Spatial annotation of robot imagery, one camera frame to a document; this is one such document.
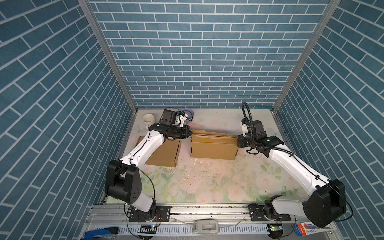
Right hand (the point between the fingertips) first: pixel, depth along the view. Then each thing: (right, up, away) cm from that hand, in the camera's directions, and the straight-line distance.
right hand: (236, 137), depth 84 cm
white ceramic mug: (-58, +11, +21) cm, 62 cm away
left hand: (-25, +2, -1) cm, 25 cm away
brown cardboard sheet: (-13, -5, 0) cm, 14 cm away
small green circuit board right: (+17, -45, -10) cm, 49 cm away
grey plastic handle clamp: (-18, -40, -15) cm, 46 cm away
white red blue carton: (+29, -42, -15) cm, 53 cm away
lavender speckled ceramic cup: (-29, +16, +37) cm, 50 cm away
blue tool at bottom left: (-63, -42, -16) cm, 78 cm away
